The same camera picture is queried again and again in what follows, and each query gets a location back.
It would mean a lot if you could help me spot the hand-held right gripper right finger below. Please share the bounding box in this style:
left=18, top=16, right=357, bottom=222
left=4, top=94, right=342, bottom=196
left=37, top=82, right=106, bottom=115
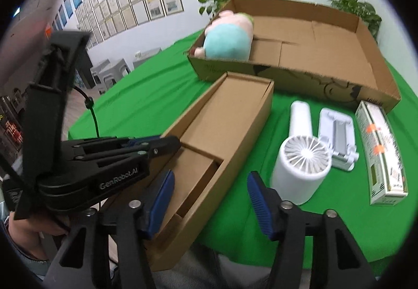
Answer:
left=247, top=171, right=379, bottom=289

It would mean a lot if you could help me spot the pink and teal plush toy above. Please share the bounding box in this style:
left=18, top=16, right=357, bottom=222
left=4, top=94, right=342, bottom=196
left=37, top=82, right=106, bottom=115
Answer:
left=193, top=10, right=255, bottom=62

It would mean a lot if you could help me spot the grey stool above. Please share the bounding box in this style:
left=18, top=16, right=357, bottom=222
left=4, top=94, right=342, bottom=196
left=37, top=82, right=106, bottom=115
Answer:
left=109, top=59, right=132, bottom=81
left=91, top=61, right=113, bottom=94

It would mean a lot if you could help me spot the white handheld fan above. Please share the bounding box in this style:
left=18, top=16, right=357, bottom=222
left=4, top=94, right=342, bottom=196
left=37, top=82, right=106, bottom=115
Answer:
left=270, top=100, right=333, bottom=205

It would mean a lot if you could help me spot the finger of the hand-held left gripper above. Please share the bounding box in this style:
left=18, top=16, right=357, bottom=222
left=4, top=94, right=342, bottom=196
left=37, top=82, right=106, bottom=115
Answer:
left=75, top=136, right=182, bottom=169
left=63, top=135, right=162, bottom=153

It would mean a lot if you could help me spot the green tablecloth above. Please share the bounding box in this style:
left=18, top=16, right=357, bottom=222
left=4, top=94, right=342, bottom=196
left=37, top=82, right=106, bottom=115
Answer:
left=67, top=30, right=418, bottom=268

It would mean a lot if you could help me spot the person's left forearm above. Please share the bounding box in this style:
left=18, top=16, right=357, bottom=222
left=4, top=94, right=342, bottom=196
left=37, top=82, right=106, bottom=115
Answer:
left=0, top=211, right=51, bottom=278

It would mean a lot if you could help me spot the black cable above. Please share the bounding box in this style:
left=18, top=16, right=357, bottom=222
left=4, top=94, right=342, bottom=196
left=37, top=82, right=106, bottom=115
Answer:
left=0, top=158, right=27, bottom=188

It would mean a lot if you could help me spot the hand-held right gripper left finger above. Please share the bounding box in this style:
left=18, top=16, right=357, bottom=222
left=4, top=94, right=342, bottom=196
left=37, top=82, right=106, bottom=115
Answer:
left=46, top=169, right=175, bottom=289

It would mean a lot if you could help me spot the display shelf with goods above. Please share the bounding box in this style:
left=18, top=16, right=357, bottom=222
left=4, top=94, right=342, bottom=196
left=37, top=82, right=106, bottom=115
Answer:
left=0, top=87, right=27, bottom=164

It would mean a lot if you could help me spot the person's left hand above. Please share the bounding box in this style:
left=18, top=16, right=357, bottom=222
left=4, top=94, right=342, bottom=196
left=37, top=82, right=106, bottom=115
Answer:
left=8, top=210, right=71, bottom=260

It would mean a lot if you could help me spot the narrow brown cardboard box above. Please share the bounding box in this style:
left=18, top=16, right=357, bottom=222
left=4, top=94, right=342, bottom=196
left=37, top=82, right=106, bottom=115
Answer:
left=108, top=72, right=275, bottom=272

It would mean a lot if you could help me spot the green and white medicine box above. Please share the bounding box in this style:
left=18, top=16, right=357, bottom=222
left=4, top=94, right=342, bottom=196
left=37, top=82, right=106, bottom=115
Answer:
left=355, top=100, right=409, bottom=206

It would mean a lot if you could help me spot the person's grey clothing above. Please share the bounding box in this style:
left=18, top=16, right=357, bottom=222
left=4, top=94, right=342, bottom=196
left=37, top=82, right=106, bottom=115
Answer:
left=155, top=241, right=312, bottom=289

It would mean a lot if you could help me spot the large cardboard box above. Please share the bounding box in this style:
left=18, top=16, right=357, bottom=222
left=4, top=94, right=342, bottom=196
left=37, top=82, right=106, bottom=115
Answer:
left=187, top=0, right=402, bottom=113

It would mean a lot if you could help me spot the white folding phone stand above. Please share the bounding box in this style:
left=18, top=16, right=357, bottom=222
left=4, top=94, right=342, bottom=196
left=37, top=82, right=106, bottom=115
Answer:
left=317, top=108, right=360, bottom=173

